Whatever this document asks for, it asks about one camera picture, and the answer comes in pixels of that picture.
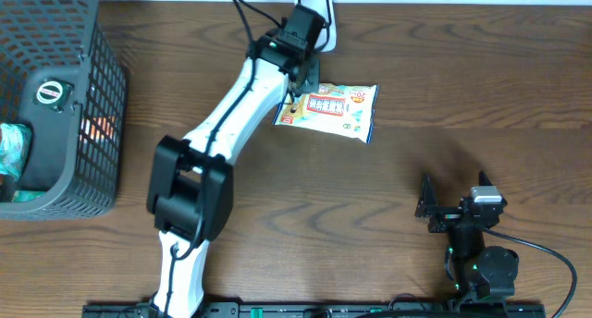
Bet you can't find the yellow wet wipes pack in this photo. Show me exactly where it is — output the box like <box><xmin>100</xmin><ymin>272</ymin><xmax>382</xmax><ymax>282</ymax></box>
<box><xmin>274</xmin><ymin>83</ymin><xmax>379</xmax><ymax>143</ymax></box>

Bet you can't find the orange small snack box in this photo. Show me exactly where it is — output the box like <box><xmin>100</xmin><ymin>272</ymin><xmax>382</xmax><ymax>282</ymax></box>
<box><xmin>79</xmin><ymin>116</ymin><xmax>116</xmax><ymax>143</ymax></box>

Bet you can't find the dark green round-label packet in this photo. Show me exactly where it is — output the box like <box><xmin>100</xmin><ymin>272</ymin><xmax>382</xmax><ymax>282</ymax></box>
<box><xmin>32</xmin><ymin>79</ymin><xmax>74</xmax><ymax>113</ymax></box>

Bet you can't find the teal snack packet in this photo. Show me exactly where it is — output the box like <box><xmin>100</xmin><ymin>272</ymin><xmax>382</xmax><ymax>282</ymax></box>
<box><xmin>1</xmin><ymin>123</ymin><xmax>32</xmax><ymax>180</ymax></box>

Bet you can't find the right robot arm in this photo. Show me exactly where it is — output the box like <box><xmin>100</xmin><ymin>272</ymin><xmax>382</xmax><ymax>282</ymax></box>
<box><xmin>414</xmin><ymin>171</ymin><xmax>519</xmax><ymax>312</ymax></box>

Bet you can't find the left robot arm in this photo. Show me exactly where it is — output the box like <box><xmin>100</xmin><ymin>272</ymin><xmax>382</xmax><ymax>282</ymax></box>
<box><xmin>147</xmin><ymin>4</ymin><xmax>333</xmax><ymax>317</ymax></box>

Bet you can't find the white barcode scanner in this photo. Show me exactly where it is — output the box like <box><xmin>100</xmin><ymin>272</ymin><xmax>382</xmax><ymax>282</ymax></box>
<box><xmin>294</xmin><ymin>0</ymin><xmax>337</xmax><ymax>52</ymax></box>

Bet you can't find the dark grey plastic basket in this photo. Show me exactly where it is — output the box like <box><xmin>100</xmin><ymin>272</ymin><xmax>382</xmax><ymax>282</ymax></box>
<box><xmin>1</xmin><ymin>0</ymin><xmax>129</xmax><ymax>221</ymax></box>

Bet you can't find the right black cable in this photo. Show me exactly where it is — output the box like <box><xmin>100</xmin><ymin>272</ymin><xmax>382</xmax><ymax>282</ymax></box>
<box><xmin>475</xmin><ymin>220</ymin><xmax>579</xmax><ymax>318</ymax></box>

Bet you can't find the black cable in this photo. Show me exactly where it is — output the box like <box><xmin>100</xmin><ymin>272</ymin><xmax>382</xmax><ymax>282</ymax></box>
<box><xmin>221</xmin><ymin>0</ymin><xmax>286</xmax><ymax>51</ymax></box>
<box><xmin>475</xmin><ymin>220</ymin><xmax>579</xmax><ymax>318</ymax></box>

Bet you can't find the left black cable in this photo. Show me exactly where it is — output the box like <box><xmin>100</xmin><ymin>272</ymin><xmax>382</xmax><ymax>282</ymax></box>
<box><xmin>221</xmin><ymin>0</ymin><xmax>286</xmax><ymax>51</ymax></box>

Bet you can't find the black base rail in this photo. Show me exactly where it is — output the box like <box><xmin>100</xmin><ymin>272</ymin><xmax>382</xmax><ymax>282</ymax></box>
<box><xmin>81</xmin><ymin>301</ymin><xmax>546</xmax><ymax>318</ymax></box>

